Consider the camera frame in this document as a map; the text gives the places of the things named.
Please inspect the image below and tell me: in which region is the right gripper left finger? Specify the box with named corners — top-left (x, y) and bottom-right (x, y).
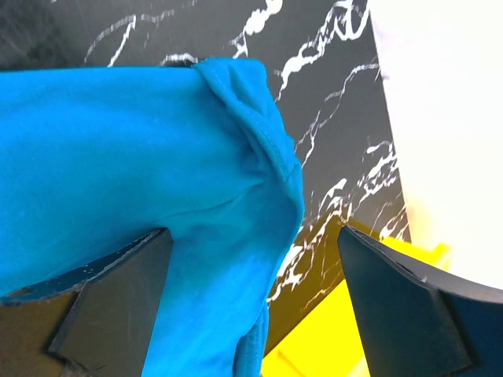
top-left (1, 229), bottom-right (172, 377)

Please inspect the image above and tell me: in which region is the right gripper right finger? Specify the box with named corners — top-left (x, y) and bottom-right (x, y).
top-left (337, 226), bottom-right (502, 376)

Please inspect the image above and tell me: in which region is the blue t-shirt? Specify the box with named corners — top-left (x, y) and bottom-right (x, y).
top-left (1, 58), bottom-right (304, 376)

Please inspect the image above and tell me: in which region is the yellow plastic bin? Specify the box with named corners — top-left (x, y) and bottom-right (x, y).
top-left (260, 219), bottom-right (453, 377)

